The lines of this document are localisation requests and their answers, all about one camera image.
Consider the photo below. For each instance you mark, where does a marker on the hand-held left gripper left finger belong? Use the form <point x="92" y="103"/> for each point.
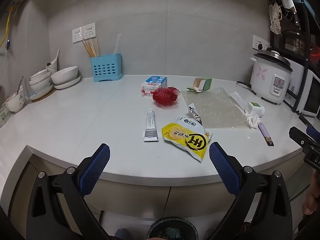
<point x="96" y="166"/>

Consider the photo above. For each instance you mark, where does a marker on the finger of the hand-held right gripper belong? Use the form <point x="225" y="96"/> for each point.
<point x="315" y="133"/>
<point x="301" y="138"/>

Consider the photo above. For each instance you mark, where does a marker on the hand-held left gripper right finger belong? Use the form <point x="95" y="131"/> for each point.
<point x="223" y="167"/>

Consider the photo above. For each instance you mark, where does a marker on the purple sachet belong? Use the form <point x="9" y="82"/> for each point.
<point x="266" y="135"/>

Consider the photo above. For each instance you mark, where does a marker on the yellow snack packet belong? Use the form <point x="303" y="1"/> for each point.
<point x="185" y="138"/>

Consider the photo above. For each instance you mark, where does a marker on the white tissue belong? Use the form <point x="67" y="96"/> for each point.
<point x="253" y="121"/>

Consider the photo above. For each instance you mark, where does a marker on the small white green box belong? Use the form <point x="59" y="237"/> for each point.
<point x="255" y="108"/>

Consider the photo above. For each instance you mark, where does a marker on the clear bubble wrap sheet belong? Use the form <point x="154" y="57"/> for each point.
<point x="217" y="110"/>

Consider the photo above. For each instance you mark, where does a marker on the silver black snack wrapper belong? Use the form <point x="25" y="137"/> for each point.
<point x="195" y="113"/>

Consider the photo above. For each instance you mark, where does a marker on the white grey tube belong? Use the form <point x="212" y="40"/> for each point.
<point x="151" y="125"/>

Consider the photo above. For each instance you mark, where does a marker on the dark mesh trash basket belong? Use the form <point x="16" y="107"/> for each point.
<point x="151" y="231"/>

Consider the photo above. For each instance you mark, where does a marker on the green white carton box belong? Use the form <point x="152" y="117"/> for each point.
<point x="203" y="83"/>

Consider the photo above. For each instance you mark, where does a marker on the red mesh net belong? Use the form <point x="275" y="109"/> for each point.
<point x="166" y="97"/>

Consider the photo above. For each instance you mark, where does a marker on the blue white milk carton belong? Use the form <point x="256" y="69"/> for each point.
<point x="153" y="85"/>

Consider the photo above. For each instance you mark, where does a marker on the person's right hand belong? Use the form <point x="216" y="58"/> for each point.
<point x="312" y="197"/>

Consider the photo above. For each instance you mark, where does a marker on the white microwave oven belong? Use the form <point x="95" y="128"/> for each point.
<point x="307" y="95"/>

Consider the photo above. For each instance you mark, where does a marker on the white floral rice cooker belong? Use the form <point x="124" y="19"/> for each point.
<point x="268" y="80"/>

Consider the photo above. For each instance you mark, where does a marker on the clear plastic bag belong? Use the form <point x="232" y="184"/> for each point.
<point x="238" y="100"/>

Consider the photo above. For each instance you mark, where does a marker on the black metal rack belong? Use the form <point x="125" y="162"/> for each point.
<point x="303" y="62"/>

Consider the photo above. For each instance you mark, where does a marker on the white plate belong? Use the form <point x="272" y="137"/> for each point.
<point x="75" y="82"/>

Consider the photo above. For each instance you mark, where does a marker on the large white bowl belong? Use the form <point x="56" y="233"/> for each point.
<point x="63" y="76"/>

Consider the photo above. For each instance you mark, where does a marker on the white patterned bowl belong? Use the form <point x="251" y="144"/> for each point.
<point x="42" y="86"/>
<point x="40" y="76"/>

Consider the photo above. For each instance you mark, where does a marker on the blue utensil holder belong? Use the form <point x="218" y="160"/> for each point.
<point x="106" y="67"/>

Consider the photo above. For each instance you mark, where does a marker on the black power plug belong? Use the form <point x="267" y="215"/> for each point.
<point x="260" y="46"/>

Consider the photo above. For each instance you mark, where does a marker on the small white patterned cup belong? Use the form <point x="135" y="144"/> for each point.
<point x="15" y="102"/>

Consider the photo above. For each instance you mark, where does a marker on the bundle of wooden chopsticks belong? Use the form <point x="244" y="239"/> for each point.
<point x="91" y="48"/>

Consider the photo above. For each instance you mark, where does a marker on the hanging white mesh cloth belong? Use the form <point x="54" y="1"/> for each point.
<point x="275" y="17"/>

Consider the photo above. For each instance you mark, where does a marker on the clear plastic straws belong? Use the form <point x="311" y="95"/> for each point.
<point x="117" y="43"/>

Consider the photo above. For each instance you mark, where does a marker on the steel cleaver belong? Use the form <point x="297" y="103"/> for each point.
<point x="288" y="2"/>

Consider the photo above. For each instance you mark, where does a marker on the white wall power outlet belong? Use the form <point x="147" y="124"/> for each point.
<point x="256" y="41"/>

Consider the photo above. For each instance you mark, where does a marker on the white wall socket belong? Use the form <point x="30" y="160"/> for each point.
<point x="89" y="30"/>
<point x="77" y="34"/>

